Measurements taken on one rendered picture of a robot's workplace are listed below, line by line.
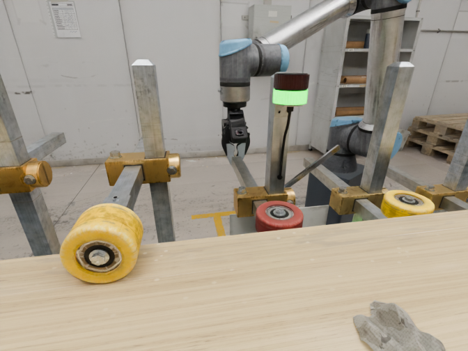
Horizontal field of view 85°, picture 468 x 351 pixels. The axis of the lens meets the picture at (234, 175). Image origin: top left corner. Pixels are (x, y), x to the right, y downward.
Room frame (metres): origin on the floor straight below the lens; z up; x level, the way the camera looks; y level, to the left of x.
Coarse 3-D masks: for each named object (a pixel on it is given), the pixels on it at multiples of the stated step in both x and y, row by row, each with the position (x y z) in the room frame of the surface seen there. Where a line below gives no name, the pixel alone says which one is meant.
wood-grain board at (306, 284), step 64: (192, 256) 0.27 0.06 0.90; (256, 256) 0.27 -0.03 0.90; (320, 256) 0.27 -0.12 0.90; (384, 256) 0.27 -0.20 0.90; (448, 256) 0.27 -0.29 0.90; (0, 320) 0.18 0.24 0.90; (64, 320) 0.18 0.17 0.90; (128, 320) 0.18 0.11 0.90; (192, 320) 0.18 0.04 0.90; (256, 320) 0.18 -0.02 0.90; (320, 320) 0.18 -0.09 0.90; (448, 320) 0.18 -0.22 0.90
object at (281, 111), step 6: (282, 72) 0.50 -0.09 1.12; (288, 72) 0.50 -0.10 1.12; (294, 72) 0.50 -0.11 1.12; (282, 90) 0.45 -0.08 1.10; (288, 90) 0.45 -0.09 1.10; (294, 90) 0.45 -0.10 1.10; (300, 90) 0.45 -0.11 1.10; (276, 108) 0.50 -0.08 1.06; (282, 108) 0.50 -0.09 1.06; (288, 108) 0.46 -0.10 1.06; (276, 114) 0.50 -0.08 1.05; (282, 114) 0.50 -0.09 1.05; (288, 114) 0.47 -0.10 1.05; (288, 120) 0.47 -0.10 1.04; (288, 126) 0.47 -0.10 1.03; (282, 144) 0.49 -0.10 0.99; (282, 150) 0.50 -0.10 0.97; (282, 156) 0.50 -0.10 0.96; (282, 162) 0.50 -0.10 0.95
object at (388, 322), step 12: (372, 312) 0.18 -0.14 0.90; (384, 312) 0.18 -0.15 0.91; (396, 312) 0.17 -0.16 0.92; (360, 324) 0.17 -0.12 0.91; (372, 324) 0.16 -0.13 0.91; (384, 324) 0.17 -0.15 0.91; (396, 324) 0.16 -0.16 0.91; (408, 324) 0.16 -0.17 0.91; (360, 336) 0.16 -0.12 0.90; (372, 336) 0.15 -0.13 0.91; (384, 336) 0.15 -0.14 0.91; (396, 336) 0.15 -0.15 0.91; (408, 336) 0.15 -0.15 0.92; (420, 336) 0.16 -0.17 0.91; (432, 336) 0.15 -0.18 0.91; (372, 348) 0.15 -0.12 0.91; (384, 348) 0.15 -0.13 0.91; (396, 348) 0.14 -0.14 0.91; (408, 348) 0.14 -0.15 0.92; (420, 348) 0.14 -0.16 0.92; (432, 348) 0.14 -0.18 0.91; (444, 348) 0.14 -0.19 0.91
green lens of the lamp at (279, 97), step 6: (276, 90) 0.46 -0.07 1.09; (306, 90) 0.46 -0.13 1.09; (276, 96) 0.46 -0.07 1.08; (282, 96) 0.45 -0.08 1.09; (288, 96) 0.45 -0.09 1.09; (294, 96) 0.45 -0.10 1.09; (300, 96) 0.45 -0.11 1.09; (306, 96) 0.46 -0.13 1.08; (276, 102) 0.46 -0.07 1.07; (282, 102) 0.45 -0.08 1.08; (288, 102) 0.45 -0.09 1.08; (294, 102) 0.45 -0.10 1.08; (300, 102) 0.45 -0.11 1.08
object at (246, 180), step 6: (240, 156) 0.77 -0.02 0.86; (234, 162) 0.72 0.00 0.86; (240, 162) 0.72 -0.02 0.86; (234, 168) 0.72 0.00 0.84; (240, 168) 0.68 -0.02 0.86; (246, 168) 0.68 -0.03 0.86; (240, 174) 0.63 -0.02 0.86; (246, 174) 0.63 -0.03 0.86; (240, 180) 0.63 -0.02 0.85; (246, 180) 0.59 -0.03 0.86; (252, 180) 0.59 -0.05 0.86; (246, 186) 0.56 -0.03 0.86; (252, 186) 0.56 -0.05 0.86; (258, 204) 0.47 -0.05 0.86
